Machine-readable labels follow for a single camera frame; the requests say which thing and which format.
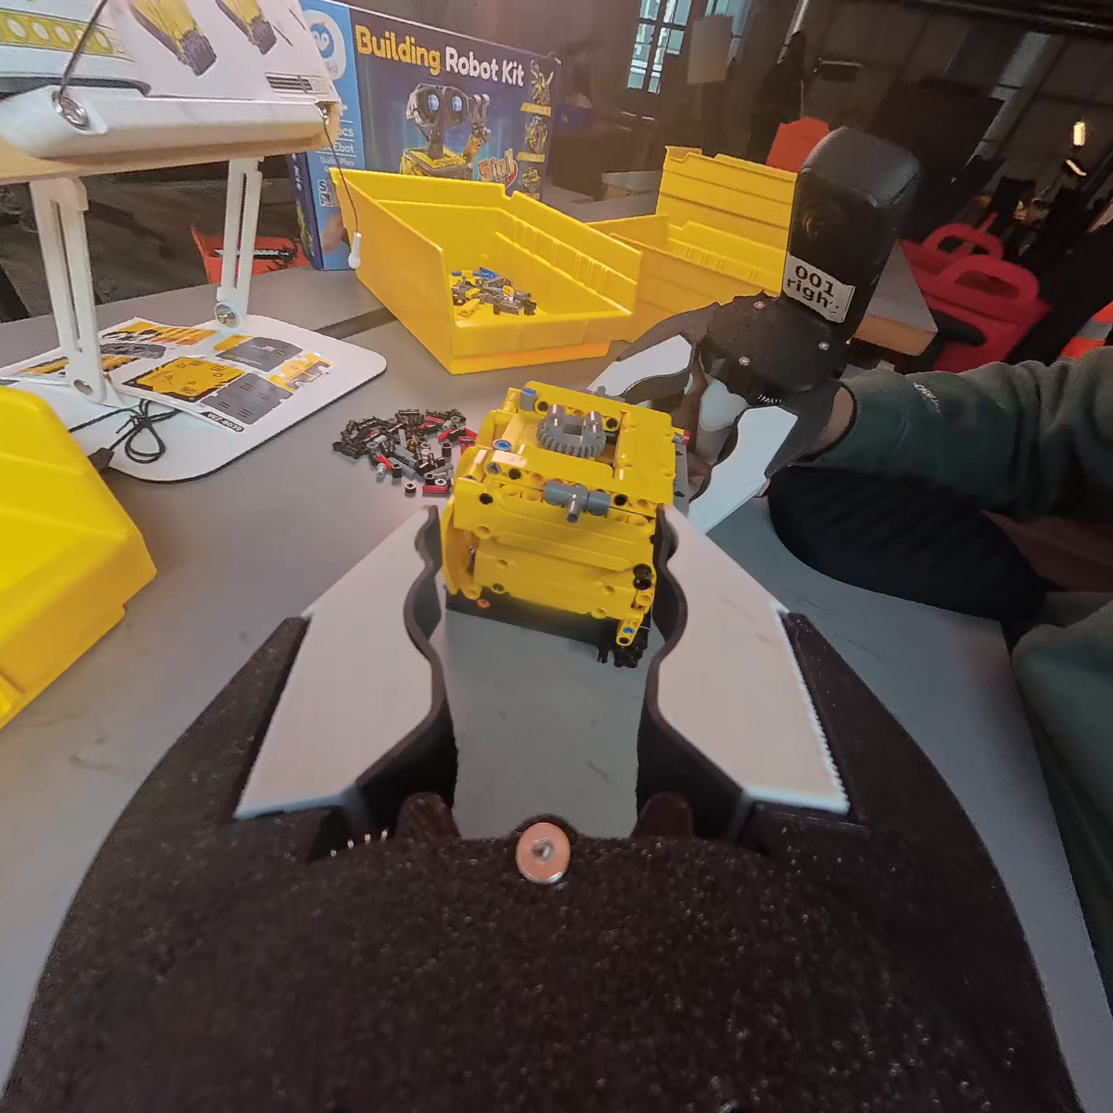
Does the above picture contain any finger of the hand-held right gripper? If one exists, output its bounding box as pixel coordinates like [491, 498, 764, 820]
[587, 334, 699, 407]
[687, 404, 802, 536]

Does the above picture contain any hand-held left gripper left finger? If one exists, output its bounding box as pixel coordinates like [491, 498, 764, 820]
[231, 505, 457, 840]

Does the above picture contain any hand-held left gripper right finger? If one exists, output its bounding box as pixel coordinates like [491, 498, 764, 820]
[638, 505, 852, 840]

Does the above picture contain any yellow lego beam assembly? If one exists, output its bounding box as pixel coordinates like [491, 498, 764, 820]
[513, 380, 675, 427]
[479, 469, 658, 528]

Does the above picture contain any yellow lego panel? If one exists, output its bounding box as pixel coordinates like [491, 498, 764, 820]
[622, 404, 681, 501]

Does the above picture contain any yellow black lego truck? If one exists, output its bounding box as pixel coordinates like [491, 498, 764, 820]
[439, 380, 692, 669]

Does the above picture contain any lego instruction booklet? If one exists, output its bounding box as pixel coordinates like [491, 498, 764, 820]
[0, 0, 328, 101]

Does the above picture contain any person's right forearm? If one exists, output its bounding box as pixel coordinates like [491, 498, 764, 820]
[805, 347, 1113, 524]

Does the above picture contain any dark lego pieces heap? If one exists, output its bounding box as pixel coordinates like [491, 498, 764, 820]
[450, 265, 541, 318]

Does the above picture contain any pile of small lego parts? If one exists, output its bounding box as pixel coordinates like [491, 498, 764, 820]
[333, 407, 480, 498]

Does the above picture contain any printed lego leaflet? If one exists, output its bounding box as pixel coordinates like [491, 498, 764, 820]
[0, 317, 334, 427]

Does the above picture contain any person's right hand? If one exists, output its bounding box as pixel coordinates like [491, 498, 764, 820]
[818, 391, 860, 457]

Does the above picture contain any nested yellow bins stack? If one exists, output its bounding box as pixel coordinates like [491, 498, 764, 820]
[590, 146, 798, 342]

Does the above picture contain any black padded wrist rest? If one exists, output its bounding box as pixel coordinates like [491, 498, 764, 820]
[770, 469, 1044, 623]

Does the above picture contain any red plastic basket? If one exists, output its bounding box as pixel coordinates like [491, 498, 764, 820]
[900, 221, 1054, 375]

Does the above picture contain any yellow plastic bin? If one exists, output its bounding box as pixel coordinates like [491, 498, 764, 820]
[334, 167, 642, 377]
[0, 384, 158, 732]

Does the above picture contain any white board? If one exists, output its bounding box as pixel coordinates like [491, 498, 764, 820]
[0, 312, 389, 483]

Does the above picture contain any person's green hoodie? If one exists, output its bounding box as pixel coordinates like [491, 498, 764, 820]
[1013, 591, 1113, 975]

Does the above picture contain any blue toy kit box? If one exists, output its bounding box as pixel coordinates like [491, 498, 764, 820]
[288, 0, 562, 273]

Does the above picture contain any orange plastic crate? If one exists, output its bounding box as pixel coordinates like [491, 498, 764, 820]
[191, 224, 306, 284]

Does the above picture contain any white stand leg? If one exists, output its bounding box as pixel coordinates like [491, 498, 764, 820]
[214, 157, 265, 330]

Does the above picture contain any metal page holder clip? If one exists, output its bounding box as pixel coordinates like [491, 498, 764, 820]
[52, 0, 114, 131]

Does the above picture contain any black cable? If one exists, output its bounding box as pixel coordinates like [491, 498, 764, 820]
[65, 404, 175, 475]

